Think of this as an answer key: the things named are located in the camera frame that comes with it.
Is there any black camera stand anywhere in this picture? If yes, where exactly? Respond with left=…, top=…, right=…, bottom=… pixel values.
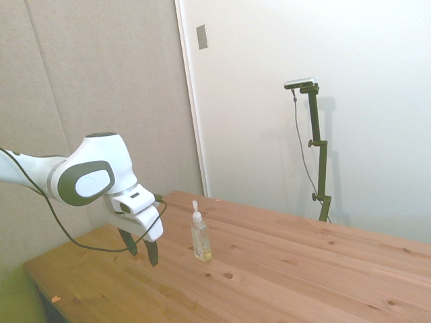
left=298, top=84, right=333, bottom=223

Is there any clear sanitizer pump bottle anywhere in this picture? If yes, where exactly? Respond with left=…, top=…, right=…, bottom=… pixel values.
left=190, top=200, right=213, bottom=262

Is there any silver exterior camera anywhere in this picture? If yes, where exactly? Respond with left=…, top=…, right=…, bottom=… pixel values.
left=284, top=77, right=318, bottom=90

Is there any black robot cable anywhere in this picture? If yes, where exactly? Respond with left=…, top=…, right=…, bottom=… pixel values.
left=0, top=147, right=168, bottom=252

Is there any grey wall switch plate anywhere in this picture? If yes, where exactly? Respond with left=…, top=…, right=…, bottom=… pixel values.
left=195, top=24, right=209, bottom=50

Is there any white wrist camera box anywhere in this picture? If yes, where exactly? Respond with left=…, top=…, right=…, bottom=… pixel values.
left=110, top=186, right=156, bottom=215

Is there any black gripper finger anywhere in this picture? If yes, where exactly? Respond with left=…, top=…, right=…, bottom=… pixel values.
left=142, top=237, right=160, bottom=267
left=117, top=227, right=139, bottom=257

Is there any white door frame strip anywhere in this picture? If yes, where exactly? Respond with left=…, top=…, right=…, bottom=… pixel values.
left=174, top=0, right=210, bottom=198

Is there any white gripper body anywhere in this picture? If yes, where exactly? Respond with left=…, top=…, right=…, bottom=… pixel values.
left=102, top=196, right=164, bottom=243

